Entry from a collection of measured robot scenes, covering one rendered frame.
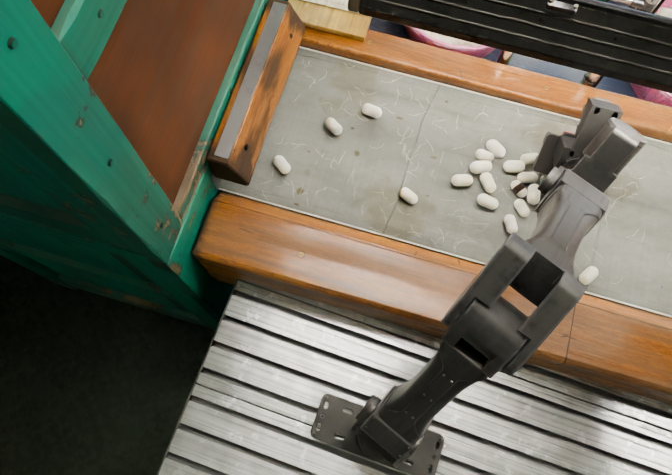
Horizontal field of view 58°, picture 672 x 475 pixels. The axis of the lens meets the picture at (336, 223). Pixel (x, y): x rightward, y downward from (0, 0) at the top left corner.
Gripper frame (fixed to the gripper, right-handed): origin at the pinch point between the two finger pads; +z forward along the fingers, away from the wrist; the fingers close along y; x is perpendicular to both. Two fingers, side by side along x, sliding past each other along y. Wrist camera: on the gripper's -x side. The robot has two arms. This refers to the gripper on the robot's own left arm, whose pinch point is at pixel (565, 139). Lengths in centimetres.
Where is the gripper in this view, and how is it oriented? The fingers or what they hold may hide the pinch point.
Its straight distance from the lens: 109.3
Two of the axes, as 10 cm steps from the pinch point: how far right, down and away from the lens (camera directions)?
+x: -2.0, 8.3, 5.3
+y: -9.6, -2.7, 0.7
